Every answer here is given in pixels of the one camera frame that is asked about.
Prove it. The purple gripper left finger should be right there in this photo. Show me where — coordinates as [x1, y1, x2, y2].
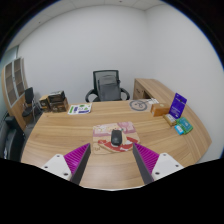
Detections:
[40, 142, 92, 186]

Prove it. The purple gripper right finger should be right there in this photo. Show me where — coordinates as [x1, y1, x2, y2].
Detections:
[131, 142, 184, 185]

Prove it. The black computer mouse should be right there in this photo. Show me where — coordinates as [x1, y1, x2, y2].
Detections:
[111, 130, 122, 146]

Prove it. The cartoon dog mouse pad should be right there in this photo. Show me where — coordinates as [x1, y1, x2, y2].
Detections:
[93, 121, 140, 154]

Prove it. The blue packet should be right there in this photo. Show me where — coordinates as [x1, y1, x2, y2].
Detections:
[175, 125, 184, 135]

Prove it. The small yellow box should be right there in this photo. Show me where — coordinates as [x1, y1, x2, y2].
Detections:
[163, 114, 176, 126]

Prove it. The white green leaflet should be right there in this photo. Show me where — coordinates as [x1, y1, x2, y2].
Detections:
[68, 103, 92, 115]

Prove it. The orange wooden box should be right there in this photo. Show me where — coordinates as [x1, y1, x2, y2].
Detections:
[151, 103, 170, 117]

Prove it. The green packet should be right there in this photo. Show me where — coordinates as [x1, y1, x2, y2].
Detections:
[176, 117, 193, 134]

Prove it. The dark brown lower box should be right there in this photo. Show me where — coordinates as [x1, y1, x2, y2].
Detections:
[50, 99, 68, 112]

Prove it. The white paper slip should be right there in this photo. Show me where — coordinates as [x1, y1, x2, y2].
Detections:
[147, 98, 159, 104]

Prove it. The purple standing card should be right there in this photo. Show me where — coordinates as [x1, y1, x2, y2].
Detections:
[169, 93, 187, 119]

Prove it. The black box on top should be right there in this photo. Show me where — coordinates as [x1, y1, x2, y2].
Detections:
[48, 91, 65, 103]

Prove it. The small brown side box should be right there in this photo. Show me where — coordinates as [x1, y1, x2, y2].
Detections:
[39, 95, 51, 112]

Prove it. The black sofa chair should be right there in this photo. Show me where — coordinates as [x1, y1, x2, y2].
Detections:
[0, 116, 25, 162]

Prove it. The black visitor chair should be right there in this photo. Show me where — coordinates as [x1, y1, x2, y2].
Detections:
[22, 87, 41, 119]

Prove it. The black mesh office chair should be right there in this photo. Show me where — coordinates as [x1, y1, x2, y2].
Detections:
[85, 70, 130, 102]

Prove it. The wooden bookshelf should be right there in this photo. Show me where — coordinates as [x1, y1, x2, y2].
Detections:
[1, 57, 31, 130]

